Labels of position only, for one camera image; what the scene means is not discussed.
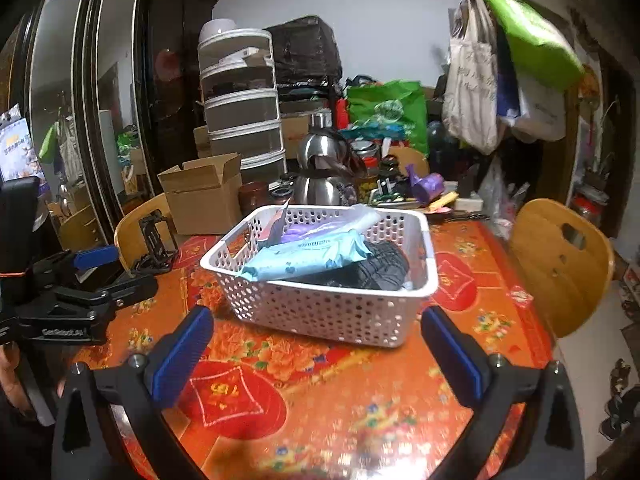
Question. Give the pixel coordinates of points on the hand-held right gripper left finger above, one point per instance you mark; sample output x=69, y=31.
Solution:
x=177, y=360

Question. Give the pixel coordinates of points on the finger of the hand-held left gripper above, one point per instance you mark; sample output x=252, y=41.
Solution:
x=125, y=291
x=95, y=257

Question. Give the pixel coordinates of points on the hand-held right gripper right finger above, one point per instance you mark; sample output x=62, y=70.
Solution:
x=455, y=360

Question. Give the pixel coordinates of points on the dark grey knit cloth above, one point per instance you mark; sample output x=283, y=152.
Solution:
x=380, y=265

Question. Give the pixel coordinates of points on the white perforated plastic basket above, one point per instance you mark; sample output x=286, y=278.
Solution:
x=310, y=310

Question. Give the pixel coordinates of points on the light blue wet wipes pack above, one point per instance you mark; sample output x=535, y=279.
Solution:
x=305, y=257

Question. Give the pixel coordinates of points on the purple packet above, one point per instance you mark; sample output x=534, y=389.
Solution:
x=357, y=217

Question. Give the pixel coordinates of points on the purple tissue pack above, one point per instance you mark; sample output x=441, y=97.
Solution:
x=300, y=234

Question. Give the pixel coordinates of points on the person's left hand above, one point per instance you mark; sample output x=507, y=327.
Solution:
x=10, y=375

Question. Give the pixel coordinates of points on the wooden chair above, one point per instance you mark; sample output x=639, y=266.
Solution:
x=550, y=270
x=132, y=225
x=410, y=157

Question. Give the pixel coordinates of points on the blue printed bag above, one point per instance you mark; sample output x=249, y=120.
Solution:
x=17, y=145

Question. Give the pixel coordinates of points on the open cardboard box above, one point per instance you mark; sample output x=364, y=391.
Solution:
x=200, y=210

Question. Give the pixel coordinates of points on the wooden chair back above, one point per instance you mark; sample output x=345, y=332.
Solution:
x=410, y=157
x=550, y=270

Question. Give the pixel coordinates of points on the brown mug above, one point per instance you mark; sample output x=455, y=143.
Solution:
x=252, y=200

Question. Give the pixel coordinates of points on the pink packet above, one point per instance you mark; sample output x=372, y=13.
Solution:
x=278, y=225

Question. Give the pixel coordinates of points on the dark shoes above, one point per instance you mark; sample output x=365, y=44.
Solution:
x=620, y=400

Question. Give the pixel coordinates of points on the purple cup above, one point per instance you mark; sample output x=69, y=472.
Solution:
x=431, y=186

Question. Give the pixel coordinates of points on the dark mirrored wardrobe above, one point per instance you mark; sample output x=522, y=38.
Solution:
x=165, y=85

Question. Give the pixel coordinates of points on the glass jar with red lid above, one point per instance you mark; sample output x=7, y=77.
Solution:
x=587, y=210

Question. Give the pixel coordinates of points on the tiered grey storage tower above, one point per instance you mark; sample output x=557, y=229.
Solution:
x=240, y=110

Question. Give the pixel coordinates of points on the stainless steel kettle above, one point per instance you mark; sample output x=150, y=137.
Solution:
x=320, y=190

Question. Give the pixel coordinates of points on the flat brown cardboard box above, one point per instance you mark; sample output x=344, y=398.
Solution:
x=295, y=135

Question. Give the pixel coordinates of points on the potted plant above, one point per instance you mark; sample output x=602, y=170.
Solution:
x=600, y=180

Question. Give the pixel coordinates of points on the white plastic bag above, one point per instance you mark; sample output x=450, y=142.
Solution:
x=540, y=110

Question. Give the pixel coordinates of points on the green shopping bag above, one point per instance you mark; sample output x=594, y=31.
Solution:
x=385, y=100

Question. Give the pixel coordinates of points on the beige canvas tote bag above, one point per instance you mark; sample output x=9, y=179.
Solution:
x=470, y=85

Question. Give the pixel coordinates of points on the black woven box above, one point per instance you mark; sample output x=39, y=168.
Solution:
x=305, y=50

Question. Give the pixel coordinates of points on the lime green bag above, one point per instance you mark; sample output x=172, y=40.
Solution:
x=535, y=45

